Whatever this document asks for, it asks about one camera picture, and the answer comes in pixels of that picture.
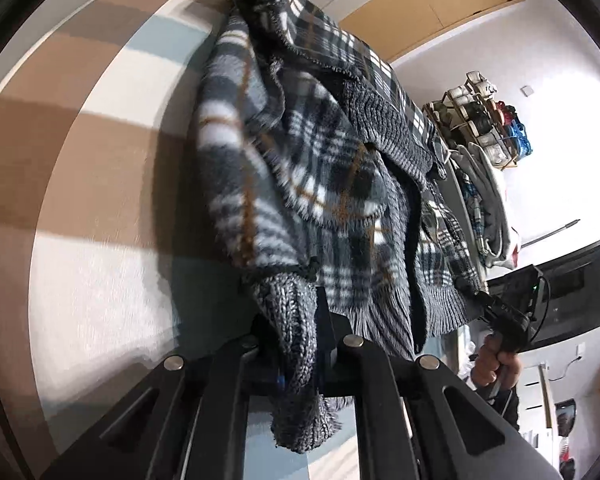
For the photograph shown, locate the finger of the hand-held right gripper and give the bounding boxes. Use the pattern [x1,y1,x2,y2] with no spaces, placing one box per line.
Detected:
[455,277,496,313]

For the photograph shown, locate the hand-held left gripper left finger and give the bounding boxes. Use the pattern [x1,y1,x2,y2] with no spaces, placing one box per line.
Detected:
[40,315,283,480]

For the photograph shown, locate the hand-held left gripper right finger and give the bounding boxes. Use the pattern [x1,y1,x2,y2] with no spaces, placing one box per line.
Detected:
[312,287,563,480]

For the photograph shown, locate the plaid fleece jacket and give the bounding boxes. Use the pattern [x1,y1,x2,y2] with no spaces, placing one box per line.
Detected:
[196,0,486,456]

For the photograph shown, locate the person's right forearm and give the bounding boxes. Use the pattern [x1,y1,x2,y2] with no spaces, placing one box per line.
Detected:
[490,385,522,431]

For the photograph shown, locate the grey folded clothes pile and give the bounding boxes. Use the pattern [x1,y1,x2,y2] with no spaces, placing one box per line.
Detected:
[447,142,523,270]

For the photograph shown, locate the person's right hand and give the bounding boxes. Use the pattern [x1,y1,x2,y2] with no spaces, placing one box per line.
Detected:
[471,332,524,401]

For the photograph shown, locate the wooden shoe rack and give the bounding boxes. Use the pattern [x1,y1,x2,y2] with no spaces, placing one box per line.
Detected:
[422,71,535,171]

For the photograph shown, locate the wooden door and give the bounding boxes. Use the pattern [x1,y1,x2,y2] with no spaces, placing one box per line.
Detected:
[337,0,526,63]

